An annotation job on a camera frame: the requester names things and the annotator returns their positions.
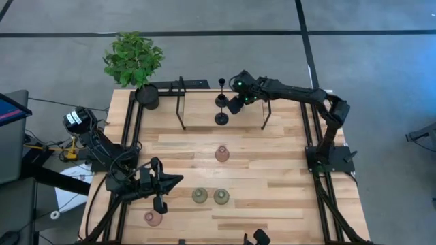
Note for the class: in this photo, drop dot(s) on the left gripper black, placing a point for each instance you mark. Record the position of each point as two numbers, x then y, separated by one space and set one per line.
153 183

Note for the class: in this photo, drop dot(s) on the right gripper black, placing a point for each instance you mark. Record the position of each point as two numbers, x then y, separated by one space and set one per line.
247 89

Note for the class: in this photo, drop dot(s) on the black metal candlestick holder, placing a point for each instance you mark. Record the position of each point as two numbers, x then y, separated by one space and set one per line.
221 119
221 101

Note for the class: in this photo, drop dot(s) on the green ribbed glass candle holder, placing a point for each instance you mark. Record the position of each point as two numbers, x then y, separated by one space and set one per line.
221 196
199 195

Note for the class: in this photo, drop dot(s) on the pink ribbed glass candle holder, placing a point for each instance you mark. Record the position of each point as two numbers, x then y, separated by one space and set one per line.
153 217
222 154

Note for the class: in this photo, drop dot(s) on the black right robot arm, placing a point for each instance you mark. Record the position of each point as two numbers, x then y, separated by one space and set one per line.
296 92

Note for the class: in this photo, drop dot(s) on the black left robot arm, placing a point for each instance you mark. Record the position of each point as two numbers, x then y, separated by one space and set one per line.
98 146

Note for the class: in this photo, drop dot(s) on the black power strip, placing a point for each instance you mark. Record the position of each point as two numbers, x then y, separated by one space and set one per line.
194 84

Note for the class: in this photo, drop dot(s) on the black table clamp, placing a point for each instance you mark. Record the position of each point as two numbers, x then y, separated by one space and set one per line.
182 242
172 87

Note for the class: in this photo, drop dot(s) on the white paper sheet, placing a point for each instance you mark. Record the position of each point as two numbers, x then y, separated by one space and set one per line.
68 197

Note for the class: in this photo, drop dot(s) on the black rounded object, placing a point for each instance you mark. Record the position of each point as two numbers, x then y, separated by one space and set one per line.
261 237

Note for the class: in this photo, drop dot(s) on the black metal stand leg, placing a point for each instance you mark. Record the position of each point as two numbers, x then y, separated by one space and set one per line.
54 177

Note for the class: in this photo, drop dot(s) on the green plant in black pot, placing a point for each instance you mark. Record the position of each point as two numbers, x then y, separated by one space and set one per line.
133 61

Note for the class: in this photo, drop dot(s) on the white tape roll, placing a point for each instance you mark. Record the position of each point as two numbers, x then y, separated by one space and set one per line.
52 215

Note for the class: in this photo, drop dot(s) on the grey cabinet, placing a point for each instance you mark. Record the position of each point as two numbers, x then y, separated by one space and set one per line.
12 153

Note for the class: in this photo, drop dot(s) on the black computer mouse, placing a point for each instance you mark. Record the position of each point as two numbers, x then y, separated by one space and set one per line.
8 238

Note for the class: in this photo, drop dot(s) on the monitor with blue screen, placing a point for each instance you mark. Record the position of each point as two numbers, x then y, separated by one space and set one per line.
10 110

